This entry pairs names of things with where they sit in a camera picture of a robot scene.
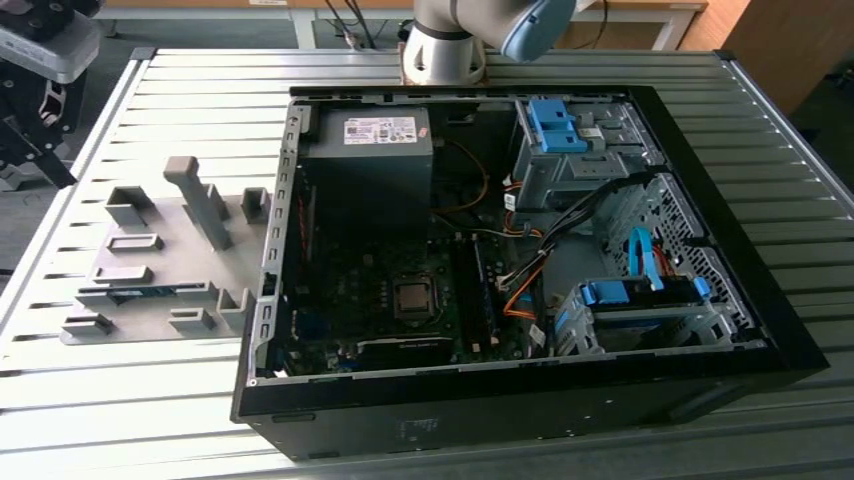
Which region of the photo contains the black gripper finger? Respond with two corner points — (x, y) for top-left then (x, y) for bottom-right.
(22, 142), (78, 189)

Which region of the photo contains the black RAM slot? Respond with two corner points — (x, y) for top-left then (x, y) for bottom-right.
(449, 230), (483, 354)

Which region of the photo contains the dark installed RAM stick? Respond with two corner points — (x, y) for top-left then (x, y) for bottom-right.
(471, 238), (500, 347)

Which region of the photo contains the grey parts rack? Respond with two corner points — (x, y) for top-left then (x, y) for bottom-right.
(58, 155), (272, 347)

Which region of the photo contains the grey power supply unit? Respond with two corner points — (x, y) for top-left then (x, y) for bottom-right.
(297, 105), (436, 241)

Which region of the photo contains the green motherboard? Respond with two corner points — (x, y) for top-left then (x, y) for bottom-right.
(278, 234), (532, 374)

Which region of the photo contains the CPU socket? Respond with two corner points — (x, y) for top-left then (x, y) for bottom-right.
(388, 269), (443, 327)

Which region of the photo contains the silver CPU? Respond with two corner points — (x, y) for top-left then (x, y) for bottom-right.
(396, 282), (435, 315)

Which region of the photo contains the black graphics card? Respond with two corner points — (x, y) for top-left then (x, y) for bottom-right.
(352, 335), (456, 371)

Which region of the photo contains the blue drive carrier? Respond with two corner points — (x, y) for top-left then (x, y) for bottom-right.
(524, 98), (589, 154)

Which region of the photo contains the black PC case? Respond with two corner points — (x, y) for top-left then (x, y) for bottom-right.
(229, 84), (831, 461)

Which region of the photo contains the metal drive cage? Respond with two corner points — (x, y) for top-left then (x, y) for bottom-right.
(512, 97), (668, 214)

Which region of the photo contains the blue bay latch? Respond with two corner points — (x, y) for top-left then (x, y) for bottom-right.
(553, 308), (576, 346)

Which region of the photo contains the blue disk carrier with disk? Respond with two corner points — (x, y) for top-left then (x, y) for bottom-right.
(577, 276), (709, 309)

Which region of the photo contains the metal disk bay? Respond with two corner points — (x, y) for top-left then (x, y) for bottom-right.
(549, 294), (752, 357)

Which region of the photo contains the wooden cabinet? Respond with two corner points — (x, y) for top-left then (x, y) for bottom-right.
(679, 0), (854, 117)

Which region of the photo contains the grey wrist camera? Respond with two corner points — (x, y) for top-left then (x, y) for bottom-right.
(0, 9), (101, 85)

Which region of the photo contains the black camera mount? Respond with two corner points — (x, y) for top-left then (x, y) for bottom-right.
(0, 0), (106, 39)

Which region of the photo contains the thin orange wire loop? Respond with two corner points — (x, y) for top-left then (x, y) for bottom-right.
(431, 138), (491, 215)

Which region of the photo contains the orange wire bundle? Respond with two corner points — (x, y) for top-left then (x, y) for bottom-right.
(500, 259), (545, 319)

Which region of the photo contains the black cable bundle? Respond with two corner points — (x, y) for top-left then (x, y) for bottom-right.
(496, 172), (652, 294)

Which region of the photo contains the blue flat data cable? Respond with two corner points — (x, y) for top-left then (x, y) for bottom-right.
(628, 226), (665, 291)

